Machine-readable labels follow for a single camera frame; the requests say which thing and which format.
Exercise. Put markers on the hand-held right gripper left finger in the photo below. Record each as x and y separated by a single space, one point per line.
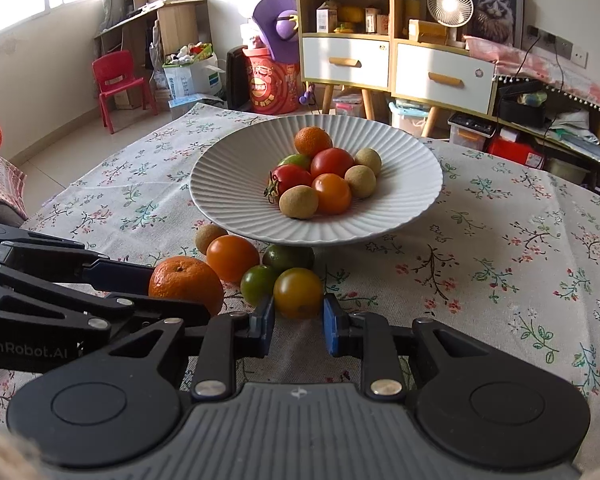
267 327

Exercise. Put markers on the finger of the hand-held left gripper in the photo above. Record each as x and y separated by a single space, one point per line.
170 311
120 276

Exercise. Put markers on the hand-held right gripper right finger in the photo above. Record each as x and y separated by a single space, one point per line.
331 327

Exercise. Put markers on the mandarin orange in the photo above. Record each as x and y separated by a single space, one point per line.
313 141
185 282

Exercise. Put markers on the dark orange-green tomato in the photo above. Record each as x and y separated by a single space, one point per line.
298 292

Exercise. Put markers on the large brown kiwi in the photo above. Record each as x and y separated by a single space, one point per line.
298 202

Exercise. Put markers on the small orange tomato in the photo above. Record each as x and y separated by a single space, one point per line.
332 193

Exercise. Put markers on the white ribbed plate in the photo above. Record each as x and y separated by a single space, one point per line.
230 185

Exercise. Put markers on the brown longan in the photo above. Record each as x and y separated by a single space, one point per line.
368 160
360 181

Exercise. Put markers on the red tomato with stem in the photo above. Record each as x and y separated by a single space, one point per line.
291 179

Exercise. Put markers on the light green tomato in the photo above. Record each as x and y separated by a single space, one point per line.
294 161

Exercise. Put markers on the person's left forearm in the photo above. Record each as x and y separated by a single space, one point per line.
0 455

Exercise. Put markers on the small green tomato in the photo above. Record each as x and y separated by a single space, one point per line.
257 284

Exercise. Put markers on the large green tomato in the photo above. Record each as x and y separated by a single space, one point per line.
288 256

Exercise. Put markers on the large orange tomato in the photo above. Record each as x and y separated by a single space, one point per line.
232 258

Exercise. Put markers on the small brown kiwi top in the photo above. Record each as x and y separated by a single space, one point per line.
211 238

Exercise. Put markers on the pink striped cloth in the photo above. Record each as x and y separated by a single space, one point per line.
0 185

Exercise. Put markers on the floral tablecloth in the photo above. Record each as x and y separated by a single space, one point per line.
505 270

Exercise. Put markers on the light blue carton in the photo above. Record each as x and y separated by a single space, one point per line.
192 102

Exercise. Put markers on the red plastic chair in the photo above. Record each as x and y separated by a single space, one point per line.
120 85

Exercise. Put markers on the white storage box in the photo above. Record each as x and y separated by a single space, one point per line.
190 77

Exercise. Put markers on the clear pink storage box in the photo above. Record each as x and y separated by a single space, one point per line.
347 105

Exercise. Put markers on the clear teal-lid storage box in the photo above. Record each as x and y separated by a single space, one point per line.
410 116

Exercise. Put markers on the black upright appliance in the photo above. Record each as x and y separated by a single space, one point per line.
237 77

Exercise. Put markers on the clear black-lid storage box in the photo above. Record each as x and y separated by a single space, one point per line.
467 130

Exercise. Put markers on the red printed bucket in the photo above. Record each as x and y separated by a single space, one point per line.
272 82

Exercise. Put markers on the red box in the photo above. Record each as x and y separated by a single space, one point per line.
517 152

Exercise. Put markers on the wooden desk with shelves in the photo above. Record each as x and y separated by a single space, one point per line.
175 20

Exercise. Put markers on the wooden cabinet with white drawers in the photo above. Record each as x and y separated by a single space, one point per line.
345 62

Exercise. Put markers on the black bag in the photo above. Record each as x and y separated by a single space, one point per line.
522 105

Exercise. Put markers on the purple plush toy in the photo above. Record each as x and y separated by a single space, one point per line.
275 20

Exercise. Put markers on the yellow box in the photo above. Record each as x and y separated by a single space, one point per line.
427 32

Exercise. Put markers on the small white desk fan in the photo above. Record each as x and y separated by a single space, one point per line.
450 5

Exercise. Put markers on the pink fringed cover cloth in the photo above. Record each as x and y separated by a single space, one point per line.
570 75

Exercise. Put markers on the framed cat picture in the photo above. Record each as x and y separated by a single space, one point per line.
495 5

